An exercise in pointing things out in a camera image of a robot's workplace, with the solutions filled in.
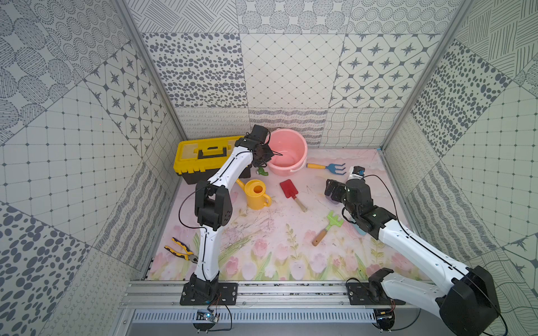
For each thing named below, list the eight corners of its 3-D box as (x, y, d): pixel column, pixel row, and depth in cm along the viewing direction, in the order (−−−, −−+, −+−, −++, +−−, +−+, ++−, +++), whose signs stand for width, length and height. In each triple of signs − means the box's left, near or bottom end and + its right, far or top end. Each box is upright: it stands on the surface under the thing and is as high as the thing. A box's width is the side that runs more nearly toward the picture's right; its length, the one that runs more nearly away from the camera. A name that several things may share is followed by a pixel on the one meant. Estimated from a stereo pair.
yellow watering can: (250, 214, 96) (247, 202, 87) (241, 192, 103) (238, 179, 95) (270, 206, 98) (269, 193, 90) (259, 185, 106) (258, 171, 97)
